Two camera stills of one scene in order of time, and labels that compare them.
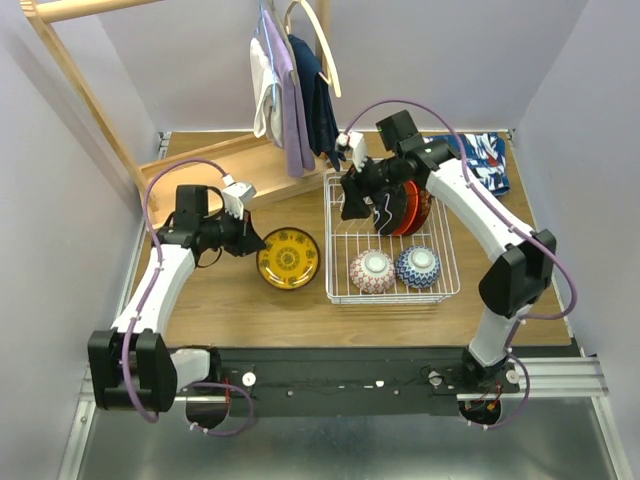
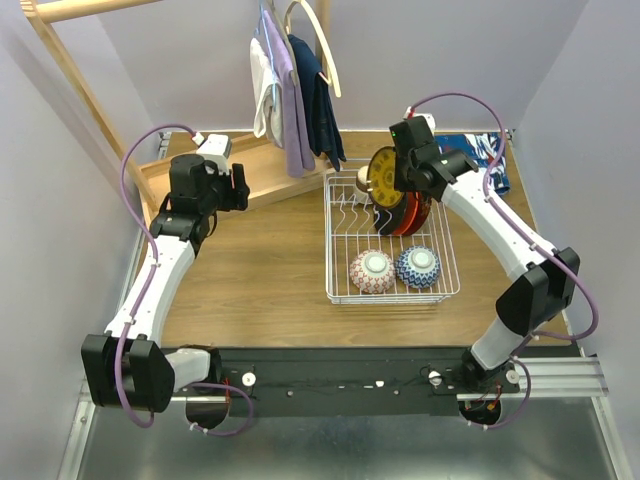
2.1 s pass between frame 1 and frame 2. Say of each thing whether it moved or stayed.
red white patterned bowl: stayed
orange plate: stayed
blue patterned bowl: stayed
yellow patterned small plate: moved
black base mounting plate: stayed
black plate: stayed
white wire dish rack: stayed
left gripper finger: moved
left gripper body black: moved
